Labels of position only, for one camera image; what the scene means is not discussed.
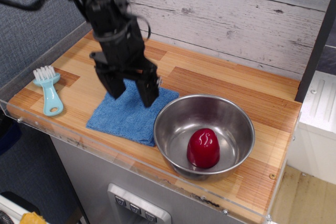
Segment silver button control panel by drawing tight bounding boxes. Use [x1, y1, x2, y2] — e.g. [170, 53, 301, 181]
[107, 183, 172, 223]

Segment dark right vertical post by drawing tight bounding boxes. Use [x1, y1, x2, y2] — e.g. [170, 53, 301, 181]
[295, 0, 335, 103]

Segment blue microfiber cloth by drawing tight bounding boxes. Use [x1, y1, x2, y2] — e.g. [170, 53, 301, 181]
[86, 80, 180, 147]

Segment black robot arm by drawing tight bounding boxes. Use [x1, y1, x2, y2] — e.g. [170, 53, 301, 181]
[1, 0, 159, 108]

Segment light blue scrub brush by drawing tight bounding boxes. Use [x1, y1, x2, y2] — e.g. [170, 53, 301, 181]
[33, 66, 64, 116]

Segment yellow object bottom left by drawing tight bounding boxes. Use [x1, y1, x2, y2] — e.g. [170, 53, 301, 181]
[19, 212, 47, 224]

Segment stainless steel bowl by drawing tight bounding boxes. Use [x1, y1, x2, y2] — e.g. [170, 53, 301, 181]
[153, 94, 255, 181]

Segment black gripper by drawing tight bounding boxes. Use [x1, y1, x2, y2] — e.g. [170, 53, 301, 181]
[90, 29, 162, 108]

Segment red toy pepper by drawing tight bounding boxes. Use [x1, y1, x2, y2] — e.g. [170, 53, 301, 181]
[187, 128, 220, 168]

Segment clear acrylic table guard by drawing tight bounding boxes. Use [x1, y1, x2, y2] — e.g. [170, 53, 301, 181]
[1, 97, 301, 223]

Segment white appliance at right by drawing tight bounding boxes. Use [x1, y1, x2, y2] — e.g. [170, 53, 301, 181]
[287, 71, 335, 184]

